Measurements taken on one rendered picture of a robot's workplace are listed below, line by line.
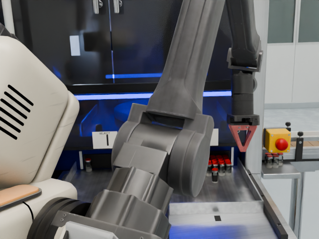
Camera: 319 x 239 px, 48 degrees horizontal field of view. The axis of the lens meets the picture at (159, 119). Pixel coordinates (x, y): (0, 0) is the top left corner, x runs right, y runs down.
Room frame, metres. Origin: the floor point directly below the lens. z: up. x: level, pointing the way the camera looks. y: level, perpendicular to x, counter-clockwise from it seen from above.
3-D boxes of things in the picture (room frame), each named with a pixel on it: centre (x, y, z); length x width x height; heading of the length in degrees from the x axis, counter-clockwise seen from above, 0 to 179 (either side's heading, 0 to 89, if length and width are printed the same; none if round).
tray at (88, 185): (1.08, 0.19, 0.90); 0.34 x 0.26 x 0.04; 179
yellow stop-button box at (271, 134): (1.19, -0.40, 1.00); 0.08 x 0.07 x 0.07; 179
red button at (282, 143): (1.14, -0.40, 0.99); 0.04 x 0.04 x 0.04; 89
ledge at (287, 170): (1.23, -0.42, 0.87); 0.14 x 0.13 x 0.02; 179
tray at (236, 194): (1.07, -0.15, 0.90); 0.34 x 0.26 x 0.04; 179
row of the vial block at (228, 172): (1.16, -0.15, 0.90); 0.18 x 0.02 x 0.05; 89
